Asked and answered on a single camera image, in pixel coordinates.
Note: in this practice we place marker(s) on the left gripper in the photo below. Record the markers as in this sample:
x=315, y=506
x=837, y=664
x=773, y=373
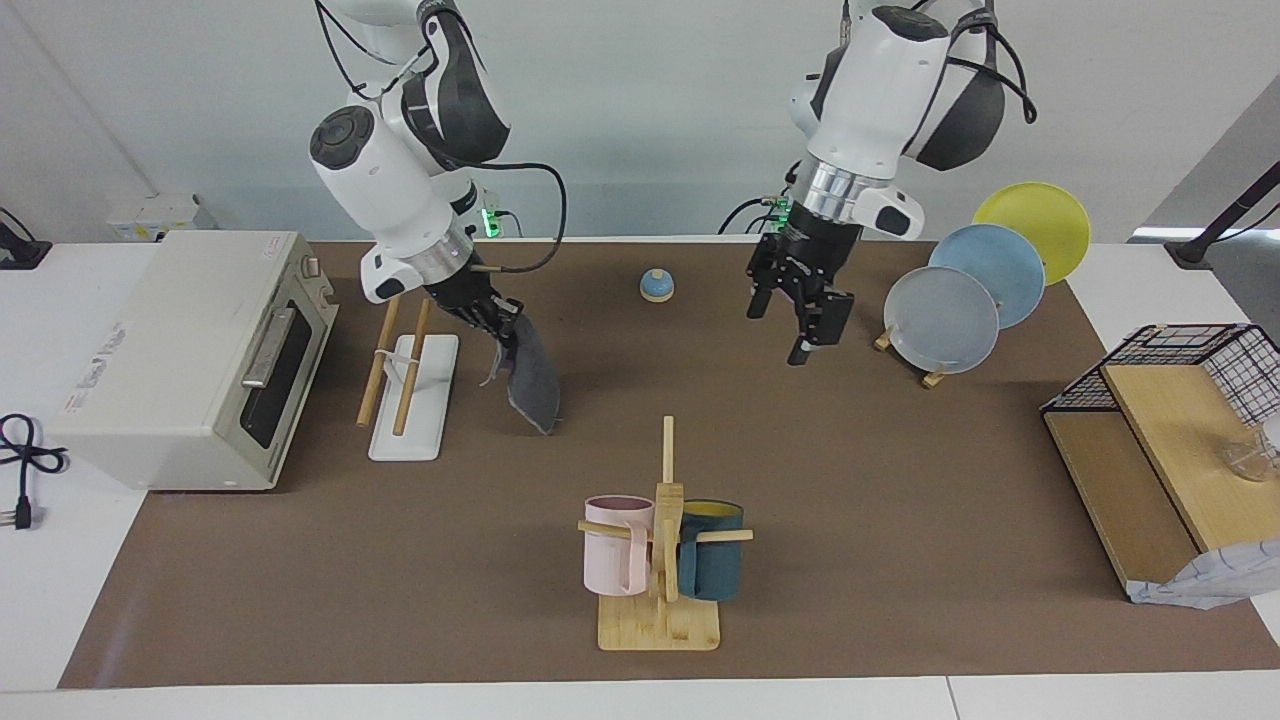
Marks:
x=812, y=250

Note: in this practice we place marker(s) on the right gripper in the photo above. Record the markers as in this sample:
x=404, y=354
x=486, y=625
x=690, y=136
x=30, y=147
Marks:
x=465, y=292

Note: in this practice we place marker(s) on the grey towel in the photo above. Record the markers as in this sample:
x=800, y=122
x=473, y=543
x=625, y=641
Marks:
x=535, y=385

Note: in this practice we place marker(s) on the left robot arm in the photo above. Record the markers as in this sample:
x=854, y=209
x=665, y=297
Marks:
x=875, y=90

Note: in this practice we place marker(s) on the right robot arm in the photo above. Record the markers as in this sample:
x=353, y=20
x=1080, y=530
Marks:
x=385, y=185

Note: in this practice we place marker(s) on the white towel rack wooden rods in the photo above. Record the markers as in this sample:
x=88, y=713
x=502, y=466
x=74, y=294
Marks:
x=420, y=400

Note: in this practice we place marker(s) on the wooden plate rack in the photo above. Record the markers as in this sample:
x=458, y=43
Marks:
x=932, y=379

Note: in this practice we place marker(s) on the small blue dome bell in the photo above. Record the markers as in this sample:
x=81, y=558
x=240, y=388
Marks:
x=657, y=288

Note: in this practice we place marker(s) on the grey plate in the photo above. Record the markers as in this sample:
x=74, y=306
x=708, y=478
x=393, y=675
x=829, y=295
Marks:
x=940, y=320

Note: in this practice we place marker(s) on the blue plate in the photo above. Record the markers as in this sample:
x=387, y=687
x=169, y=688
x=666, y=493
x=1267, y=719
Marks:
x=990, y=270

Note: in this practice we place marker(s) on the yellow plate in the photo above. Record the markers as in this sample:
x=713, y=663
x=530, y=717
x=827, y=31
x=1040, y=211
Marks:
x=1045, y=220

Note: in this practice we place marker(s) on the dark teal mug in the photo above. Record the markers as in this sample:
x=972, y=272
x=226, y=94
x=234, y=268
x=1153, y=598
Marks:
x=715, y=570

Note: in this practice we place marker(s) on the white toaster oven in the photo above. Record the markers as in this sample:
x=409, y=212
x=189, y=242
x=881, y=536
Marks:
x=180, y=350

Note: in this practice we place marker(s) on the pink mug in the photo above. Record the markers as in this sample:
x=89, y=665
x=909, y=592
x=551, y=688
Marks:
x=612, y=560

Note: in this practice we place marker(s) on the white power strip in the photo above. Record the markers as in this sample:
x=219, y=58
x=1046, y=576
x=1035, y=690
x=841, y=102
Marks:
x=160, y=215

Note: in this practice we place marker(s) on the wooden mug tree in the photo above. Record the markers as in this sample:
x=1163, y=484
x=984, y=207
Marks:
x=660, y=620

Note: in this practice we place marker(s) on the black stand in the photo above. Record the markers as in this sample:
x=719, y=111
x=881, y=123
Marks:
x=1215, y=228
x=22, y=252

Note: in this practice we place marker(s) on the clear glass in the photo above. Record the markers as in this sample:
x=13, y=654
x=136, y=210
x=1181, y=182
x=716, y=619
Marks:
x=1250, y=455

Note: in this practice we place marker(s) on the white patterned cloth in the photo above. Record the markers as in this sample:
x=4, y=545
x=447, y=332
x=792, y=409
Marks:
x=1210, y=585

